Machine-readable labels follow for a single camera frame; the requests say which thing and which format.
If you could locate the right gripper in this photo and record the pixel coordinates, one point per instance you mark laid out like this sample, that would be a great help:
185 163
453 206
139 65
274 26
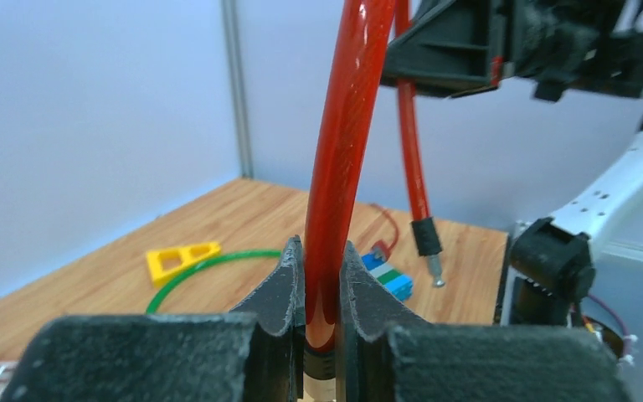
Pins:
457 48

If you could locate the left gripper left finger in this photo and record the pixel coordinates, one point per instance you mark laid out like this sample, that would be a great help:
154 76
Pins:
251 353

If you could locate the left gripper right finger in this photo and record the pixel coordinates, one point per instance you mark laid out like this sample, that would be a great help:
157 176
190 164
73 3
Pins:
386 352

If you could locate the red cable lock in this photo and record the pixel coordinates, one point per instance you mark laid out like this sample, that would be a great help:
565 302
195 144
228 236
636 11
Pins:
352 90

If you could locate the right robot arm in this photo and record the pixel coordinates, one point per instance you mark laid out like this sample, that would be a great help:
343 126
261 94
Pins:
554 256

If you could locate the blue green white brick stack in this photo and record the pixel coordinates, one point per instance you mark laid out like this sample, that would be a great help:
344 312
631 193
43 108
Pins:
395 281

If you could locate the yellow triangular toy piece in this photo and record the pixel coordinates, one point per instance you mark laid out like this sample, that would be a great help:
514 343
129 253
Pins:
164 264

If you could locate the green cable lock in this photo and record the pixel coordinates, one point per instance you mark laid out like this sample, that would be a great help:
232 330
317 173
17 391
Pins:
179 278

